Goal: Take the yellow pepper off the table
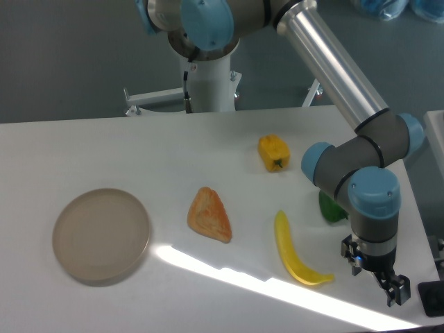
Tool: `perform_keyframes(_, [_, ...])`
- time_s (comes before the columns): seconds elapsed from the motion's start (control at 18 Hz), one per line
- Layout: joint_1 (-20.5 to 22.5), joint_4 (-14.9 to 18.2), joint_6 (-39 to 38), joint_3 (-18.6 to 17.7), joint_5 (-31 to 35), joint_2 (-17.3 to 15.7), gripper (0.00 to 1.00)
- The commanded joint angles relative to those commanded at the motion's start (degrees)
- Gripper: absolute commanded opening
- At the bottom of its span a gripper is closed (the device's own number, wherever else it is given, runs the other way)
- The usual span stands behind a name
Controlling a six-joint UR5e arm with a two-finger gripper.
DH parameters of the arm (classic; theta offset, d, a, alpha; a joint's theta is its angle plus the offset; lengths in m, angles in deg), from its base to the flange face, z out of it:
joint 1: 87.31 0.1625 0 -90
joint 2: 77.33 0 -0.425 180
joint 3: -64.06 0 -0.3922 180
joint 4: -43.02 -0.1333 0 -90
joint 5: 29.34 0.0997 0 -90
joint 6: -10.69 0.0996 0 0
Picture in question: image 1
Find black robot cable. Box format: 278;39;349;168
182;46;200;114

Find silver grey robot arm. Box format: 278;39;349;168
135;1;425;305

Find green bell pepper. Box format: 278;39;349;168
318;191;349;223

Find long yellow chili pepper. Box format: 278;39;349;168
274;210;335;287

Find orange triangular pastry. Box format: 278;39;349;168
187;187;232;244

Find black device at table edge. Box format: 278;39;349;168
418;280;443;318

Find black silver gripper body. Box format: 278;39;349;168
341;234;397;277

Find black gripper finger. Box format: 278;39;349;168
372;270;394;293
386;274;411;307

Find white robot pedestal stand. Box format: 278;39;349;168
123;27;325;117

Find beige round plate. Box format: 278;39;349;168
52;188;151;287

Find blue plastic bag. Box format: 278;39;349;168
350;0;443;24

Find yellow bell pepper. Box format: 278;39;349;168
257;134;291;172

